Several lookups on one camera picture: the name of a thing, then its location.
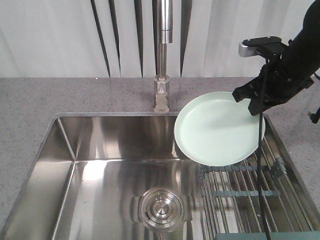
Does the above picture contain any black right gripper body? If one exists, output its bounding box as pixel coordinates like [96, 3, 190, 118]
[259, 56, 314, 105]

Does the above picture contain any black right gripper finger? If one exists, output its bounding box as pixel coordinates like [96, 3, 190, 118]
[232, 77, 262, 103]
[248, 98, 273, 116]

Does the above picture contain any stainless steel faucet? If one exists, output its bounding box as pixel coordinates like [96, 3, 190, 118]
[153, 0, 173, 114]

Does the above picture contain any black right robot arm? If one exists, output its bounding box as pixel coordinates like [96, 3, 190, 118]
[232, 0, 320, 116]

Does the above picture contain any white pleated curtain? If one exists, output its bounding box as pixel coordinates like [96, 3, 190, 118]
[0, 0, 311, 78]

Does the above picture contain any light green round plate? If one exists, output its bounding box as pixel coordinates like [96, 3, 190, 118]
[174, 91, 266, 167]

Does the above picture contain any stainless steel sink basin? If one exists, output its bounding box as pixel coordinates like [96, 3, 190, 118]
[4, 112, 320, 240]

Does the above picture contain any steel and teal dish rack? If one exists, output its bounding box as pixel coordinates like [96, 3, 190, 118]
[197, 118, 320, 240]

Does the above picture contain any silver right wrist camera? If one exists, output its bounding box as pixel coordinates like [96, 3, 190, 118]
[238, 36, 284, 58]

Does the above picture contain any round steel sink drain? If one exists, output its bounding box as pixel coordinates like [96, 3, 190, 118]
[130, 187, 193, 233]

